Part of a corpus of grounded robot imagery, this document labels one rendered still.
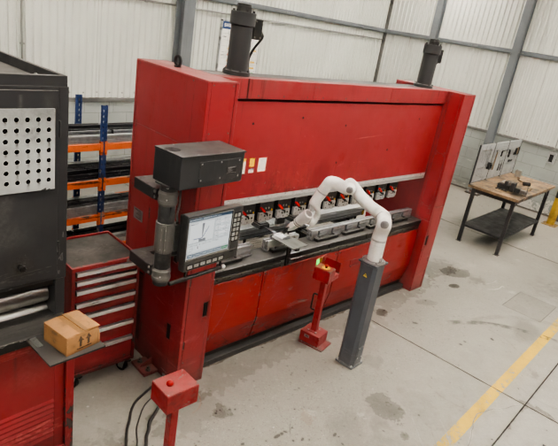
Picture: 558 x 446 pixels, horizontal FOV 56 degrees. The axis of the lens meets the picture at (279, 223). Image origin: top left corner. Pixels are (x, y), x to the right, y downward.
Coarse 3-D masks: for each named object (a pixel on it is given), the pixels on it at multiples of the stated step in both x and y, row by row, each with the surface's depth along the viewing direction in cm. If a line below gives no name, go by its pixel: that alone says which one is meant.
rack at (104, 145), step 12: (72, 144) 477; (84, 144) 474; (96, 144) 482; (108, 144) 491; (120, 144) 501; (96, 180) 496; (108, 180) 504; (120, 180) 515; (120, 192) 577; (84, 216) 501; (96, 216) 509; (108, 216) 519; (120, 216) 530; (72, 228) 550
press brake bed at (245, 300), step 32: (320, 256) 486; (352, 256) 524; (384, 256) 570; (224, 288) 412; (256, 288) 439; (288, 288) 470; (352, 288) 551; (384, 288) 608; (224, 320) 426; (256, 320) 456; (288, 320) 497; (224, 352) 446
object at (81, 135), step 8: (72, 128) 489; (80, 128) 495; (88, 128) 501; (96, 128) 506; (112, 128) 516; (120, 128) 522; (128, 128) 529; (72, 136) 466; (80, 136) 470; (88, 136) 476; (96, 136) 482; (112, 136) 494; (120, 136) 501; (128, 136) 507
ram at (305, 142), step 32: (256, 128) 388; (288, 128) 411; (320, 128) 437; (352, 128) 467; (384, 128) 502; (416, 128) 541; (256, 160) 400; (288, 160) 425; (320, 160) 453; (352, 160) 484; (384, 160) 522; (416, 160) 564; (256, 192) 413
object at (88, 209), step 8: (112, 192) 562; (72, 200) 522; (80, 200) 525; (88, 200) 528; (96, 200) 532; (112, 200) 536; (120, 200) 539; (72, 208) 492; (80, 208) 496; (88, 208) 502; (96, 208) 508; (104, 208) 516; (112, 208) 523; (120, 208) 530; (72, 216) 493; (80, 216) 499
